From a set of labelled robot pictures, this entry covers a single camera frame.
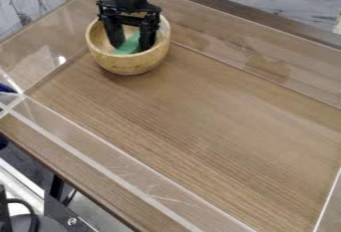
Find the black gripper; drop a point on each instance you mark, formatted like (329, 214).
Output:
(143, 15)

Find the green rectangular block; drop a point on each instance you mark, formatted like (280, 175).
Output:
(130, 47)

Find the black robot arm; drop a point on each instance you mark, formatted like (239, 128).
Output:
(138, 13)

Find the light wooden bowl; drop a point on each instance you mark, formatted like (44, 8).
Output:
(127, 63)

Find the clear acrylic tray walls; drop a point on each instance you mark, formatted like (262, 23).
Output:
(218, 143)

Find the black table leg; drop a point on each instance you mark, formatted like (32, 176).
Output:
(56, 187)

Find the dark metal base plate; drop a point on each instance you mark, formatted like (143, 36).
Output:
(64, 216)

